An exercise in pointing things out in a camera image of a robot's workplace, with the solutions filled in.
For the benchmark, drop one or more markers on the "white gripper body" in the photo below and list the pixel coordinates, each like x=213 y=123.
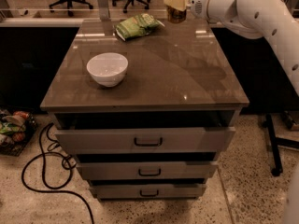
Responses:
x=198 y=3

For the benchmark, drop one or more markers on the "orange soda can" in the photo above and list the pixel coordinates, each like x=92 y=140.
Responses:
x=176 y=16

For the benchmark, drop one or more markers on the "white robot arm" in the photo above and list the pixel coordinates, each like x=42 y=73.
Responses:
x=261 y=41

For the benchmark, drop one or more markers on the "white ceramic bowl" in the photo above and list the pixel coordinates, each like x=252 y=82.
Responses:
x=107 y=69

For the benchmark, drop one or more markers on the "green chip bag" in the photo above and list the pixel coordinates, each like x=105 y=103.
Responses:
x=137 y=26

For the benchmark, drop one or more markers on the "grey drawer cabinet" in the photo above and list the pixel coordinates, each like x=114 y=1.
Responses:
x=177 y=77

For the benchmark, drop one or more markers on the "top grey drawer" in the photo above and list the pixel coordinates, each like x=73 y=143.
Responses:
x=154 y=140

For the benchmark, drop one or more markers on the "grey drawer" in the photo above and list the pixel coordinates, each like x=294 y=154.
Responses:
x=154 y=140
x=147 y=170
x=148 y=191

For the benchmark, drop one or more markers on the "middle grey drawer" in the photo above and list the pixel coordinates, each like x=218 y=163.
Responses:
x=147 y=170

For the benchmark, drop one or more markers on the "black stand leg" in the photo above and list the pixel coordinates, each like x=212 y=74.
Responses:
x=275 y=150

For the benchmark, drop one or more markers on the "bottom grey drawer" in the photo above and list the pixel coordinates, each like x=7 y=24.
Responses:
x=148 y=191

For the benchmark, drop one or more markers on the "grey metal post left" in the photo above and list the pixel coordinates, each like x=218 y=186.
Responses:
x=103 y=10

